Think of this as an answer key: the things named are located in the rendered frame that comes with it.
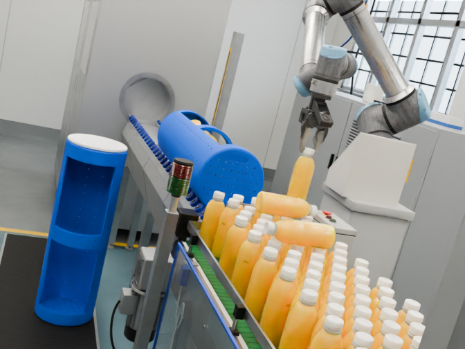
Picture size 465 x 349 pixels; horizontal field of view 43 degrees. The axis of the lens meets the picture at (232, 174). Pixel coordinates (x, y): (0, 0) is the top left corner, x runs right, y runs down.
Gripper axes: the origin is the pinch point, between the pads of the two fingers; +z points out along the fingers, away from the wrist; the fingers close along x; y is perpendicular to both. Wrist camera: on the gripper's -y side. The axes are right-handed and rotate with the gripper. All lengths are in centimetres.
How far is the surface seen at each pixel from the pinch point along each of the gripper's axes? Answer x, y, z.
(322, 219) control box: -10.9, -3.6, 22.9
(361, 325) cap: 21, -84, 22
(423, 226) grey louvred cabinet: -141, 99, 48
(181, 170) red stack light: 50, -23, 9
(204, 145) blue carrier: 23, 47, 13
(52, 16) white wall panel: 79, 545, -10
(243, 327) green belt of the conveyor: 31, -50, 43
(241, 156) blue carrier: 11.5, 31.8, 12.3
